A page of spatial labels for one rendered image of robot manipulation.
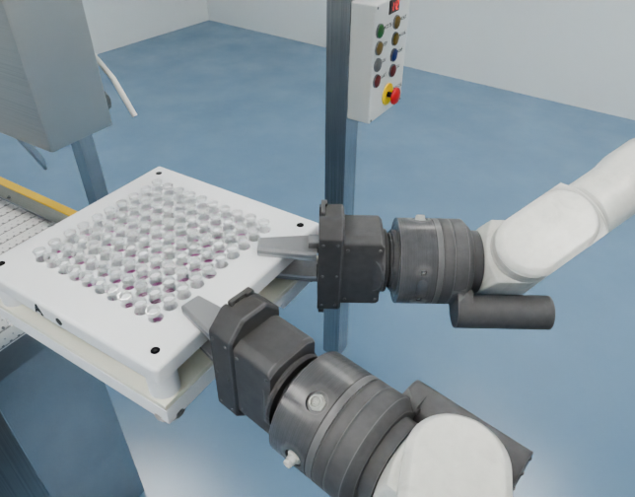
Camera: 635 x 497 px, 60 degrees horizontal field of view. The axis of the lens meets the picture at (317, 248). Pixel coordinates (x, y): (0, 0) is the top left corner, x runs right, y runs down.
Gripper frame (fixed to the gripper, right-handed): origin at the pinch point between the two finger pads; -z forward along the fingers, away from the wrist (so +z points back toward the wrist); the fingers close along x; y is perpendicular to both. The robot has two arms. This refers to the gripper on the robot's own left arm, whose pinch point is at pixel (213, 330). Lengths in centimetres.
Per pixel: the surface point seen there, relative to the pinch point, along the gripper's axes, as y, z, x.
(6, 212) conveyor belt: 7, -67, 22
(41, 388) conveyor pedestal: -3, -52, 50
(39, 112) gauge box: 7.3, -40.8, -5.3
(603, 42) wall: 335, -53, 62
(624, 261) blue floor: 192, 15, 102
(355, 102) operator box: 77, -42, 15
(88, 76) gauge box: 15.4, -42.0, -7.5
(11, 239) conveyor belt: 3, -59, 22
